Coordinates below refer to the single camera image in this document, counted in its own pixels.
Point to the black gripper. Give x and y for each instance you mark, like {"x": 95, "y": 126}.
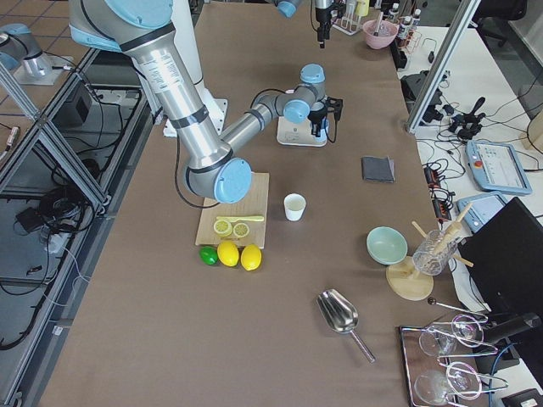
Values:
{"x": 321, "y": 14}
{"x": 317, "y": 115}

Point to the yellow cup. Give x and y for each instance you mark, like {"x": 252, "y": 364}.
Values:
{"x": 294, "y": 206}

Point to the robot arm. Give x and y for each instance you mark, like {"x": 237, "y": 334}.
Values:
{"x": 146, "y": 32}
{"x": 288, "y": 8}

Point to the cream rabbit tray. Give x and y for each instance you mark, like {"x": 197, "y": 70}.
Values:
{"x": 300, "y": 134}

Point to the pink bowl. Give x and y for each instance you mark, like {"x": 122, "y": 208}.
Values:
{"x": 387, "y": 32}

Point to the grey folded cloth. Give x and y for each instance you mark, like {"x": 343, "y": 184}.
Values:
{"x": 378, "y": 169}

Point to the wooden cutting board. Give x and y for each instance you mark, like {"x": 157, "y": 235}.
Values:
{"x": 253, "y": 204}

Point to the yellow plastic knife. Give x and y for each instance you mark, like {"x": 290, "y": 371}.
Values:
{"x": 253, "y": 218}

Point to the lower lemon slice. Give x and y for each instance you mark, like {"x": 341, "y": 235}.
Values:
{"x": 240, "y": 230}

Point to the lemon slice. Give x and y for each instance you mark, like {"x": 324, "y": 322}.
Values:
{"x": 240, "y": 230}
{"x": 222, "y": 228}

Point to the green bowl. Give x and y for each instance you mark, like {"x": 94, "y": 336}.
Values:
{"x": 386, "y": 245}

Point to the upper lemon slice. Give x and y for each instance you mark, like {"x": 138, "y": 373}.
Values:
{"x": 222, "y": 228}

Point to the upper whole lemon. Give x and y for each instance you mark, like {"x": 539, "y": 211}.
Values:
{"x": 251, "y": 257}

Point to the whole lemon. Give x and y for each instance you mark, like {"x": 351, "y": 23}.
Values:
{"x": 251, "y": 257}
{"x": 228, "y": 253}

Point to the lower whole lemon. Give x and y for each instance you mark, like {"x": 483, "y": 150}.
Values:
{"x": 228, "y": 253}

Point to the green lime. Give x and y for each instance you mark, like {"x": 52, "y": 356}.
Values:
{"x": 208, "y": 255}

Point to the clear textured glass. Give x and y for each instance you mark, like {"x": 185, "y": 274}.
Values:
{"x": 434, "y": 253}

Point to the wooden cup stand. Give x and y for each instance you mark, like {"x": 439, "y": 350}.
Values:
{"x": 411, "y": 284}

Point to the teach pendant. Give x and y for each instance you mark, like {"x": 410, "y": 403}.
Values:
{"x": 496, "y": 167}

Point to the metal scoop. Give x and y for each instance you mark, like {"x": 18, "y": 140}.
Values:
{"x": 342, "y": 316}

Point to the black monitor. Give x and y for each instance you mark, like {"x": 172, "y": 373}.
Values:
{"x": 507, "y": 260}

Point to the upper wine glass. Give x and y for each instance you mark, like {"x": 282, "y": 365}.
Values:
{"x": 462, "y": 337}

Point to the wine glass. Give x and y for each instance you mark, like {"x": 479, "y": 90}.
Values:
{"x": 462, "y": 337}
{"x": 455, "y": 385}

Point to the lower wine glass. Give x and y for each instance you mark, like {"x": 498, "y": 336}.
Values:
{"x": 455, "y": 385}

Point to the white wire rack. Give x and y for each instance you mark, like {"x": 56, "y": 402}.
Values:
{"x": 348, "y": 19}

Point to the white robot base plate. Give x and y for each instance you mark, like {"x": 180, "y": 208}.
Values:
{"x": 214, "y": 110}

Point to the aluminium frame post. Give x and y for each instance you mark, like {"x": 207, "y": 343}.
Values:
{"x": 459, "y": 24}

